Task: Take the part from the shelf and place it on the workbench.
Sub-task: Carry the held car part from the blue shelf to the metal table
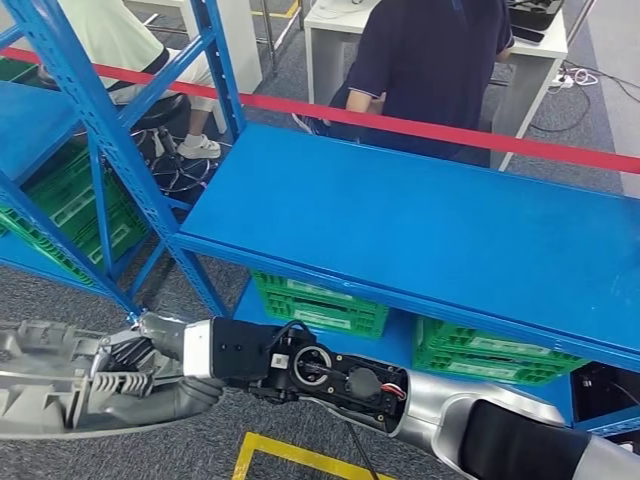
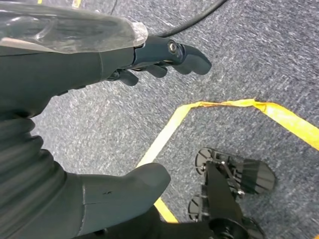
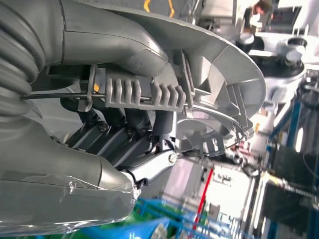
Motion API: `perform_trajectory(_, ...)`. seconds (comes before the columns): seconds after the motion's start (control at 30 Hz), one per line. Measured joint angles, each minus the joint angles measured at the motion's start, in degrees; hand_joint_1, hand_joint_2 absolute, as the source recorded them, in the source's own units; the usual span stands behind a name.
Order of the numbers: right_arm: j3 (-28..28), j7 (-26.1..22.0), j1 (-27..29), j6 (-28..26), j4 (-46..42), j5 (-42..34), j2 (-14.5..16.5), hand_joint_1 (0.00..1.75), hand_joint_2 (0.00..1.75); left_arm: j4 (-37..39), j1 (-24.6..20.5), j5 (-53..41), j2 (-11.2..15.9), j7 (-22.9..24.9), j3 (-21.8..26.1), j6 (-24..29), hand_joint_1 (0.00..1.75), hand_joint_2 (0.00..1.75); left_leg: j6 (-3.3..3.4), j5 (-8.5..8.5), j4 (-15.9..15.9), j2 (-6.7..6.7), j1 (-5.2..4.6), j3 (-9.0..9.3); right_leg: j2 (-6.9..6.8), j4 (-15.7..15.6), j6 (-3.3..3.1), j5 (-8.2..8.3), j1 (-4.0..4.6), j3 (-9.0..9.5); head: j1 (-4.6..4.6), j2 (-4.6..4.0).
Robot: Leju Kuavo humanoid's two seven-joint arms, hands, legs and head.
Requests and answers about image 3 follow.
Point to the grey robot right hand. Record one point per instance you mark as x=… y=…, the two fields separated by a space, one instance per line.
x=50 y=171

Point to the green plastic crate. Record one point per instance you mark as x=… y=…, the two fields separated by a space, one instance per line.
x=104 y=226

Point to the red barrier strip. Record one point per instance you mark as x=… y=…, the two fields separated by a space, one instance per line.
x=202 y=198

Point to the person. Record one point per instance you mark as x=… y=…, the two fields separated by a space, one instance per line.
x=259 y=6

